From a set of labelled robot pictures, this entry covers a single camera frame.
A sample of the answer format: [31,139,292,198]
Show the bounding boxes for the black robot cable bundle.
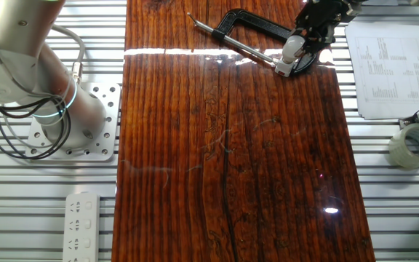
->
[0,61,72,161]

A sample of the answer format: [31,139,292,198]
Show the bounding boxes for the printed paper sheets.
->
[344,21,419,121]

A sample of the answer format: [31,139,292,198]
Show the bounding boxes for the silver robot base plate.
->
[25,82,122,162]

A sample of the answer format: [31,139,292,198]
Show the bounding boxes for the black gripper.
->
[293,0,343,56]

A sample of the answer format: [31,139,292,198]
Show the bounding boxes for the black C-clamp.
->
[186,8,319,76]

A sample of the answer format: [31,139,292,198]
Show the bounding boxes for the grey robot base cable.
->
[47,23,87,85]

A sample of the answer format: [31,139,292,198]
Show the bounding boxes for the white power strip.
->
[62,192,101,262]

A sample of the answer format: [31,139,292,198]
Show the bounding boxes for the brown wooden board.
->
[111,0,377,262]

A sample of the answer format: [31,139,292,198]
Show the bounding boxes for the white LED light bulb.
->
[281,34,306,66]

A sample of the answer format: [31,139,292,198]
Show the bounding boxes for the white lamp socket adapter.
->
[274,57,298,78]

